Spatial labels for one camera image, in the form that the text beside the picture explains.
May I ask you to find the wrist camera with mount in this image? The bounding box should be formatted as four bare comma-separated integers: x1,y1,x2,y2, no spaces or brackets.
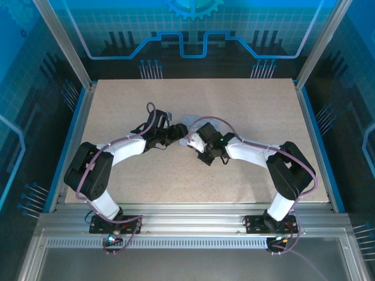
190,131,207,153
151,109,174,130

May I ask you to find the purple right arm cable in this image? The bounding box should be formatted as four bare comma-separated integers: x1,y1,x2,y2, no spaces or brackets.
188,116,326,281

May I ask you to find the blue table edge strip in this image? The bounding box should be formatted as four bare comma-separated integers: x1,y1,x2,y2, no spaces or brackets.
300,87,348,213
43,87,89,213

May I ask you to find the small connector board with LED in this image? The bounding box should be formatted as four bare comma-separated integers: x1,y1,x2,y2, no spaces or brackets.
101,232,124,247
267,234,291,247

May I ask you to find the aluminium base beam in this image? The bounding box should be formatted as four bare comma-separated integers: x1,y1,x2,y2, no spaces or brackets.
37,201,351,235

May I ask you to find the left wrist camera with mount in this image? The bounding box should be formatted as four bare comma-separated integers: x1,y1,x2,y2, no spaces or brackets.
151,109,174,130

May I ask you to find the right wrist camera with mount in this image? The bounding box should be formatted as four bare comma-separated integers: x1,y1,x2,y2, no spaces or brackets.
190,131,207,153

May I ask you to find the slotted aluminium strip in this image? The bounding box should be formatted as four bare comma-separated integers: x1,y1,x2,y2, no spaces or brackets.
46,238,270,250

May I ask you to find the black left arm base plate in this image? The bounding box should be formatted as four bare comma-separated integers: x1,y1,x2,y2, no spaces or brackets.
89,215,144,235

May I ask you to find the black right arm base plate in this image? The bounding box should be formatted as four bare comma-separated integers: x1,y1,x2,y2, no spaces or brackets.
244,214,299,235

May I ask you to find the aluminium frame post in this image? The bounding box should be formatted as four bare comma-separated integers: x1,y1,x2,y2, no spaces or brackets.
31,0,94,89
294,0,354,90

